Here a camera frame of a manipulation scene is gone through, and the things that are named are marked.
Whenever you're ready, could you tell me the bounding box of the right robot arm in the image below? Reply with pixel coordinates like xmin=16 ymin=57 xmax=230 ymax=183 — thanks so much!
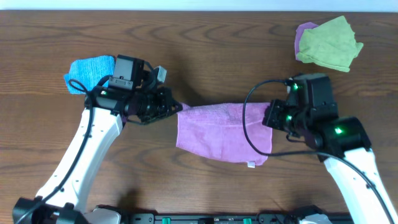
xmin=263 ymin=100 xmax=397 ymax=223

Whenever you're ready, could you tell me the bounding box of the green microfiber cloth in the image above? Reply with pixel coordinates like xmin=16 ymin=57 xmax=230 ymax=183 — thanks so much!
xmin=297 ymin=16 xmax=364 ymax=72

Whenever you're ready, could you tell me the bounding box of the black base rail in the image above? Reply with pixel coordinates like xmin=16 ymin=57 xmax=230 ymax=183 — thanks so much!
xmin=96 ymin=212 xmax=352 ymax=224

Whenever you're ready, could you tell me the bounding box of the right black cable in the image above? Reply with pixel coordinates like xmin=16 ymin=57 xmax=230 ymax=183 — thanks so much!
xmin=242 ymin=78 xmax=396 ymax=224

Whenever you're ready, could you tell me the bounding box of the blue folded cloth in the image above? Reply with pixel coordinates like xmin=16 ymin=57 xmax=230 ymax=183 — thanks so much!
xmin=63 ymin=55 xmax=115 ymax=95

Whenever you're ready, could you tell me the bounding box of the purple microfiber cloth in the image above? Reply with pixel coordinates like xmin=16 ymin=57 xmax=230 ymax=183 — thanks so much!
xmin=176 ymin=103 xmax=272 ymax=167

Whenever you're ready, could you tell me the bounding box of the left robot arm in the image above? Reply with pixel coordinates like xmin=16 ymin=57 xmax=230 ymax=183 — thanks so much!
xmin=12 ymin=86 xmax=182 ymax=223

